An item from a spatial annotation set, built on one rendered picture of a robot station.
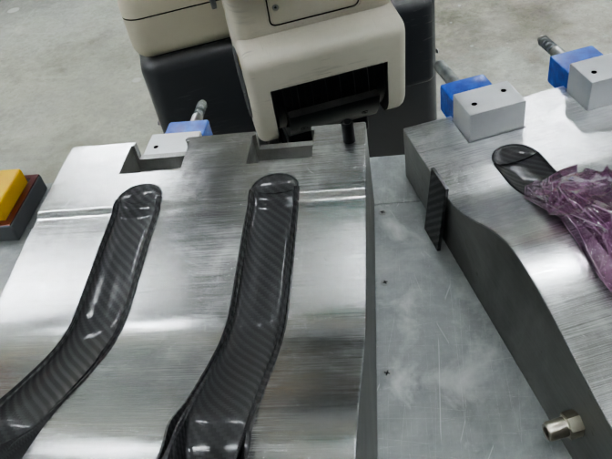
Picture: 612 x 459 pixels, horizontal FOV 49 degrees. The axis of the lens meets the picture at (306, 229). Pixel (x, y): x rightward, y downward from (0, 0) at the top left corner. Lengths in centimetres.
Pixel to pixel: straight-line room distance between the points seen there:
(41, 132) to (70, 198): 201
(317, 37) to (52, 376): 60
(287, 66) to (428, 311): 46
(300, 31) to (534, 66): 155
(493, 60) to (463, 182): 189
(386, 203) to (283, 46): 34
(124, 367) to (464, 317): 25
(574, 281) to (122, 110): 221
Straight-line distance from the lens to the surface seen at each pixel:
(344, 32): 90
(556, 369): 43
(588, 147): 59
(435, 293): 53
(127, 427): 35
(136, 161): 61
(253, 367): 39
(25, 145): 254
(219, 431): 34
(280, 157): 58
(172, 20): 116
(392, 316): 52
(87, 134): 246
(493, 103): 59
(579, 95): 64
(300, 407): 33
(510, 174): 56
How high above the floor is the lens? 120
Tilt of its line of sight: 42 degrees down
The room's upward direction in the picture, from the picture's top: 12 degrees counter-clockwise
